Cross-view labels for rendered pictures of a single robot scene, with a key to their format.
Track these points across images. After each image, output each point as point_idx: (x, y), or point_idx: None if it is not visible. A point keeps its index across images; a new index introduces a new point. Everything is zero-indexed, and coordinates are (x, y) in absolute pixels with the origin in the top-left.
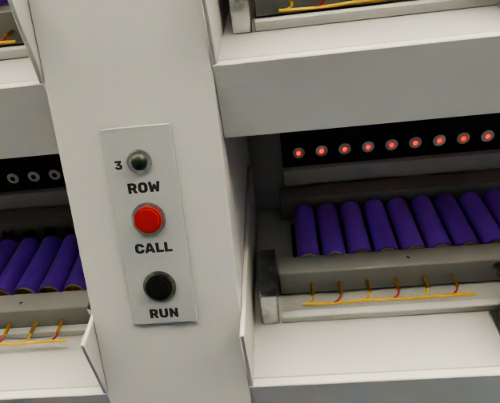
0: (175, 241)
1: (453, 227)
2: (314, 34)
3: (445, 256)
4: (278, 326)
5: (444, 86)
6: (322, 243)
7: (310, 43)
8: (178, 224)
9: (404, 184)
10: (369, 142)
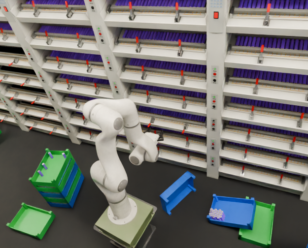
0: (215, 126)
1: (248, 124)
2: (231, 113)
3: (244, 129)
4: (224, 131)
5: (241, 121)
6: (232, 122)
7: (230, 115)
8: (216, 125)
9: None
10: None
